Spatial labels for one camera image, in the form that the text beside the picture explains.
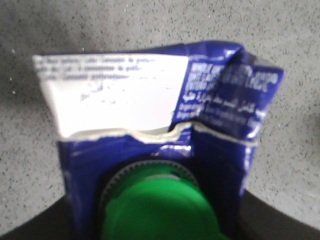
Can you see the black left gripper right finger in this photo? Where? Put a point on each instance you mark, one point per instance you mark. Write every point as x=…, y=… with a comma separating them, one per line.
x=259, y=221

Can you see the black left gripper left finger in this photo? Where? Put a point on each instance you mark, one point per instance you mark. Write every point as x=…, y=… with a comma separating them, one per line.
x=54, y=223

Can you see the blue white milk carton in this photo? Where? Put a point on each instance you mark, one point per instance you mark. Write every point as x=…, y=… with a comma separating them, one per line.
x=156, y=144

